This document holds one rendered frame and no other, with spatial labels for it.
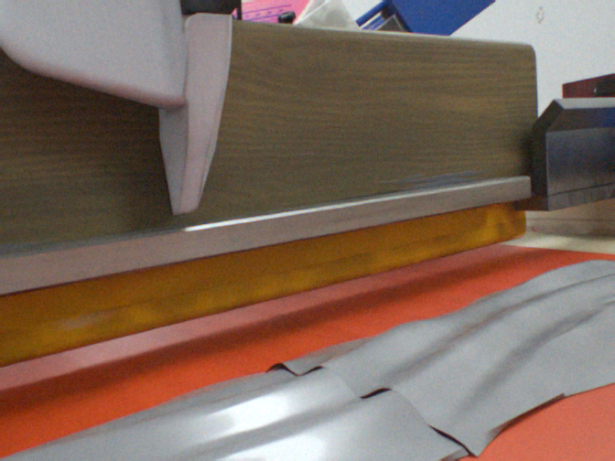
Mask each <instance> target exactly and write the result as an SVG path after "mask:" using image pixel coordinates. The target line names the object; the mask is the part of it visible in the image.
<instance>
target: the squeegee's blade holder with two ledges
mask: <svg viewBox="0 0 615 461"><path fill-rule="evenodd" d="M531 196H532V191H531V178H529V176H517V177H500V178H494V179H486V180H480V181H472V182H466V183H458V184H453V185H445V186H439V187H431V188H419V189H411V190H405V192H398V193H392V194H384V195H378V196H370V197H363V198H350V199H344V200H337V201H331V202H323V204H316V205H309V206H302V207H295V208H288V209H276V210H268V211H262V212H255V213H248V214H241V216H233V217H228V218H220V219H214V220H201V221H193V222H186V223H179V224H172V225H167V226H166V227H159V228H153V229H145V230H132V231H125V232H118V233H112V234H105V235H98V236H91V237H84V239H78V240H70V241H58V242H52V243H44V244H38V245H30V246H24V247H16V248H10V249H3V250H2V251H0V297H5V296H10V295H20V294H24V293H29V292H36V291H40V290H45V289H51V288H56V286H62V285H67V284H76V283H82V282H88V281H92V280H98V279H103V278H108V277H115V276H119V275H124V273H134V272H140V271H145V270H150V269H156V268H161V267H167V266H171V265H178V264H182V263H193V261H197V260H203V259H208V258H214V257H219V256H224V255H230V254H235V253H240V252H250V251H255V249H262V248H266V247H272V246H277V245H282V244H288V243H293V242H299V241H309V240H314V238H319V237H325V236H330V235H335V234H341V233H346V232H351V231H361V230H367V229H372V228H378V226H383V225H388V224H394V223H398V222H405V221H409V220H420V219H424V218H430V217H435V216H441V215H446V213H451V212H457V211H462V210H467V209H477V208H482V207H489V206H493V205H498V204H504V203H509V202H513V201H514V200H520V199H525V198H530V197H531Z"/></svg>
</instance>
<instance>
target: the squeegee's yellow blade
mask: <svg viewBox="0 0 615 461"><path fill-rule="evenodd" d="M523 218H525V211H522V210H515V209H514V208H513V202H509V203H504V204H498V205H493V206H489V207H482V208H477V209H467V210H462V211H457V212H451V213H446V215H441V216H435V217H430V218H424V219H420V220H409V221H405V222H398V223H394V224H388V225H383V226H378V228H372V229H367V230H357V231H351V232H346V233H341V234H335V235H330V236H325V237H319V238H314V240H309V241H299V242H293V243H288V244H282V245H277V246H272V247H266V248H262V249H255V251H250V252H240V253H235V254H230V255H224V256H219V257H214V258H208V259H203V260H197V261H193V263H182V264H178V265H171V266H167V267H161V268H156V269H150V270H145V271H140V272H134V273H124V275H119V276H115V277H108V278H103V279H98V280H92V281H88V282H82V283H76V284H67V285H62V286H56V288H51V289H45V290H40V291H36V292H29V293H24V294H20V295H10V296H5V297H0V333H1V332H6V331H10V330H14V329H20V328H23V327H33V326H36V325H37V324H41V323H45V322H50V321H54V320H59V319H64V318H68V317H73V316H81V315H85V314H90V313H95V312H99V310H104V309H108V308H114V307H118V306H126V305H131V304H135V303H140V302H145V301H148V300H154V299H158V298H162V296H168V295H176V294H180V293H185V292H189V291H194V290H199V289H203V288H208V287H213V286H217V284H226V283H230V282H234V281H240V280H243V279H249V278H253V277H257V276H263V275H267V274H272V273H275V272H280V271H284V270H289V269H293V268H298V267H303V266H308V265H312V264H316V263H324V262H325V261H330V260H335V259H339V258H344V257H348V256H352V255H357V254H362V253H367V252H375V251H379V250H380V249H384V248H388V247H394V246H398V245H403V244H407V243H411V242H417V241H425V240H430V238H432V239H434V237H439V236H443V235H448V234H452V233H457V232H462V231H470V230H474V229H479V228H483V227H489V225H492V224H497V223H503V222H506V221H511V220H519V219H523Z"/></svg>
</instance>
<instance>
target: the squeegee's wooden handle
mask: <svg viewBox="0 0 615 461"><path fill-rule="evenodd" d="M537 119H538V92H537V60H536V52H534V49H533V46H532V45H531V44H528V43H525V42H516V41H503V40H489V39H477V38H464V37H452V36H438V35H425V34H412V33H398V32H385V31H372V29H359V28H346V27H321V26H308V25H293V24H280V23H267V22H254V21H241V20H232V41H231V57H230V66H229V74H228V80H227V87H226V92H225V98H224V104H223V109H221V119H220V125H219V130H218V136H217V143H216V148H215V151H214V154H213V158H212V161H210V168H209V171H208V175H207V177H206V181H205V185H204V188H203V192H202V195H201V198H200V201H199V205H198V206H197V208H196V209H195V210H194V211H192V212H190V213H183V214H177V216H171V213H170V206H169V201H168V195H167V185H166V178H165V172H164V166H163V162H161V156H160V150H159V142H160V141H159V113H158V108H156V107H153V106H149V104H145V103H141V102H135V101H131V100H128V99H125V98H120V97H117V96H113V95H111V94H106V93H102V92H99V91H93V90H92V89H89V88H86V87H82V86H78V85H74V84H71V83H67V82H64V81H60V80H53V79H50V78H47V77H43V76H40V75H36V74H33V73H31V71H29V70H26V69H23V68H21V67H20V66H18V65H17V64H16V63H15V62H14V61H13V60H11V59H10V58H9V57H8V56H7V55H6V54H5V52H4V51H3V50H2V48H1V47H0V251H2V250H3V249H10V248H16V247H24V246H30V245H38V244H44V243H52V242H58V241H70V240H78V239H84V237H91V236H98V235H105V234H112V233H118V232H125V231H139V230H145V229H153V228H159V227H166V226H167V225H172V224H179V223H186V222H193V221H201V220H214V219H220V218H228V217H233V216H241V214H248V213H255V212H262V211H268V210H276V209H288V208H295V207H302V206H309V205H316V204H323V202H331V201H337V200H344V199H350V198H363V197H370V196H378V195H384V194H392V193H398V192H405V190H411V189H419V188H431V187H439V186H445V185H453V184H458V183H466V182H472V181H480V180H486V179H494V178H500V177H517V176H529V178H531V191H532V193H534V160H533V130H532V128H533V124H534V122H535V121H536V120H537Z"/></svg>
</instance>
